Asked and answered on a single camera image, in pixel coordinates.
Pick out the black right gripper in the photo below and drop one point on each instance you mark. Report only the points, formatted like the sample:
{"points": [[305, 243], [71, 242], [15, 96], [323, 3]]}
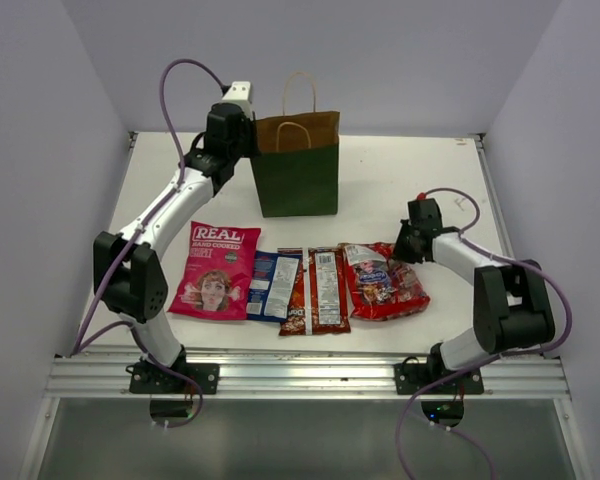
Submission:
{"points": [[402, 245]]}

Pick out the red candy bag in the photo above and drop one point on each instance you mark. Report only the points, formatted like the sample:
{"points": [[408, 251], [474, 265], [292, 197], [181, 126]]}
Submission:
{"points": [[381, 287]]}

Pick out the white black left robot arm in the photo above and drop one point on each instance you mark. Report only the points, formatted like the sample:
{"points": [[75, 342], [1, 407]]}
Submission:
{"points": [[127, 272]]}

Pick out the green brown paper bag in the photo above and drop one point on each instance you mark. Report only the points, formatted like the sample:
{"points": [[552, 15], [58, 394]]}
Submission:
{"points": [[297, 171]]}

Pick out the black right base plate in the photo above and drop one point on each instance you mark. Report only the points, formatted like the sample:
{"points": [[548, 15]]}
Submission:
{"points": [[410, 377]]}

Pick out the aluminium rail frame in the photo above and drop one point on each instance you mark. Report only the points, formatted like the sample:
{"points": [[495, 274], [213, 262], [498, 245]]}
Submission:
{"points": [[320, 409]]}

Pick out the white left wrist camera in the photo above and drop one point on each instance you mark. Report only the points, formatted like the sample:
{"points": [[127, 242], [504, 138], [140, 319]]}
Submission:
{"points": [[239, 93]]}

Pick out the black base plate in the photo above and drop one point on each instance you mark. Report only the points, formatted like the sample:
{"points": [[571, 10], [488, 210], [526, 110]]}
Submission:
{"points": [[148, 379], [410, 377]]}

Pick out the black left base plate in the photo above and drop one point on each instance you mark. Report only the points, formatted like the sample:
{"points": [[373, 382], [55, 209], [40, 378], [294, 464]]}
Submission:
{"points": [[148, 379]]}

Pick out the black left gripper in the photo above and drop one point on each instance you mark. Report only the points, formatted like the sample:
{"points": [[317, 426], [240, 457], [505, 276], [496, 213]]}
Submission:
{"points": [[247, 138]]}

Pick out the orange red Doritos bag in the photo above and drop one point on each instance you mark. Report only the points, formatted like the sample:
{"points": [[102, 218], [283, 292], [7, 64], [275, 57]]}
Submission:
{"points": [[318, 303]]}

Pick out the blue snack bag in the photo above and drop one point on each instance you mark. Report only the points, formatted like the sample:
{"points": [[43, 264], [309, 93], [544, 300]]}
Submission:
{"points": [[271, 286]]}

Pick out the pink Real chips bag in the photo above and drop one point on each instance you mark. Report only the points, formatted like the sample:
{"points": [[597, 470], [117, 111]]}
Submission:
{"points": [[217, 273]]}

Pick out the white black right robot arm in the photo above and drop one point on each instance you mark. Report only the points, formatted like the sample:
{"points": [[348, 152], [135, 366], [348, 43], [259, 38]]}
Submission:
{"points": [[511, 308]]}

